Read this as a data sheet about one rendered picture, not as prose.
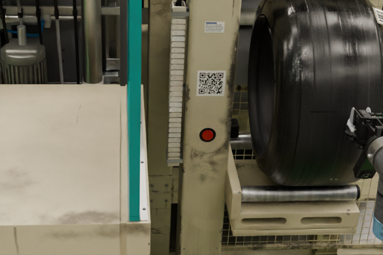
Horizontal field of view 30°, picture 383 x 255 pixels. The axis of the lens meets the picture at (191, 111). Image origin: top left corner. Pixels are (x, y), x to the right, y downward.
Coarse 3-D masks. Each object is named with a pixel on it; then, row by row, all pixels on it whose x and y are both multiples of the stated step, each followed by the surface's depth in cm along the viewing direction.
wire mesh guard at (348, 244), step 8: (240, 88) 236; (240, 104) 240; (360, 208) 267; (368, 232) 272; (304, 240) 272; (312, 240) 272; (320, 240) 273; (328, 240) 273; (336, 240) 273; (344, 240) 273; (224, 248) 269; (232, 248) 270; (240, 248) 270; (248, 248) 270; (256, 248) 271; (264, 248) 271; (272, 248) 271; (280, 248) 272; (288, 248) 272; (296, 248) 272; (304, 248) 273; (312, 248) 273; (320, 248) 273; (328, 248) 274; (336, 248) 274
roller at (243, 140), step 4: (240, 136) 224; (244, 136) 224; (248, 136) 224; (232, 140) 223; (236, 140) 223; (240, 140) 223; (244, 140) 223; (248, 140) 223; (232, 144) 223; (236, 144) 223; (240, 144) 223; (244, 144) 223; (248, 144) 223; (232, 148) 224; (236, 148) 224; (240, 148) 224; (244, 148) 224; (248, 148) 225; (252, 148) 225
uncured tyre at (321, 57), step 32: (288, 0) 184; (320, 0) 183; (352, 0) 184; (256, 32) 211; (288, 32) 178; (320, 32) 176; (352, 32) 177; (256, 64) 218; (288, 64) 175; (320, 64) 173; (352, 64) 174; (256, 96) 224; (288, 96) 175; (320, 96) 173; (352, 96) 174; (256, 128) 215; (288, 128) 177; (320, 128) 175; (256, 160) 208; (288, 160) 182; (320, 160) 181; (352, 160) 182
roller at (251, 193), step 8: (352, 184) 203; (248, 192) 198; (256, 192) 199; (264, 192) 199; (272, 192) 199; (280, 192) 199; (288, 192) 199; (296, 192) 200; (304, 192) 200; (312, 192) 200; (320, 192) 200; (328, 192) 200; (336, 192) 201; (344, 192) 201; (352, 192) 201; (248, 200) 199; (256, 200) 199; (264, 200) 200; (272, 200) 200; (280, 200) 200; (288, 200) 201; (296, 200) 201; (304, 200) 201; (312, 200) 202; (320, 200) 202; (328, 200) 202
